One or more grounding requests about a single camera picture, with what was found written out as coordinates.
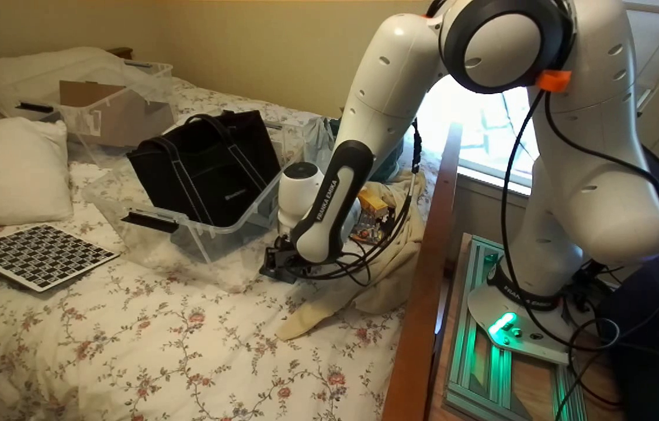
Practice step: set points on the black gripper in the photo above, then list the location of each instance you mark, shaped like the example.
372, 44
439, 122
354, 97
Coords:
282, 259

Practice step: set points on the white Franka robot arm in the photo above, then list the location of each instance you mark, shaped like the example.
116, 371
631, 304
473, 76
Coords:
595, 194

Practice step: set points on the small yellow box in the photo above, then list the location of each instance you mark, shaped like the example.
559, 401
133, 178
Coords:
377, 201

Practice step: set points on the black fabric tote bag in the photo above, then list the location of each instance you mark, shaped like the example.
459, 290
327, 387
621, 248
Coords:
203, 168

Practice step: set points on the grey plastic shopping bag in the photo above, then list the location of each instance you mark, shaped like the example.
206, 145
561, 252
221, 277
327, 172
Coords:
318, 142

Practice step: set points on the brown cardboard box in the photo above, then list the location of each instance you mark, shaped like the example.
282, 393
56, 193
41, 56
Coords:
122, 118

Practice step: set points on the white plastic bag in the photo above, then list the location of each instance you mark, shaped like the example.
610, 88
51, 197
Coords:
26, 79

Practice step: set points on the dark blue bag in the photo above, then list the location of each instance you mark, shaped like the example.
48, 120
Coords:
658, 375

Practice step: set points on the clear plastic storage bin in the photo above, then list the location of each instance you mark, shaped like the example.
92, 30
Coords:
214, 238

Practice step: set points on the cream knit blanket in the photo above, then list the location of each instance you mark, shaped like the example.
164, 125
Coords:
388, 294

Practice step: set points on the brown wooden bed footboard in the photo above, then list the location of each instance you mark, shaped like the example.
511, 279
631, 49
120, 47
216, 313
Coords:
423, 313

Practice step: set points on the floral bed sheet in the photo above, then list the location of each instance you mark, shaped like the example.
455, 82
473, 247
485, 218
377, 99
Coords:
150, 352

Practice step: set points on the green-lit robot stand platform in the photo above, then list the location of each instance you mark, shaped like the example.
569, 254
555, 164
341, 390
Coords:
473, 375

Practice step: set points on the clear bin holding cardboard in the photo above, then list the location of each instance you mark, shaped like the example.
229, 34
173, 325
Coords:
85, 125

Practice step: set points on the bright window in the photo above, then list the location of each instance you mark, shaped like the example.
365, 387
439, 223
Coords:
485, 132

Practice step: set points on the black white calibration board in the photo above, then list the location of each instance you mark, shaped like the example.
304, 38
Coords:
39, 255

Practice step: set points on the small black remote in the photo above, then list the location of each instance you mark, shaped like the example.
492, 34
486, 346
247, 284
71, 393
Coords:
35, 108

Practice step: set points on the white pillow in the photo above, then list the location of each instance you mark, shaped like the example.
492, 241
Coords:
5, 172

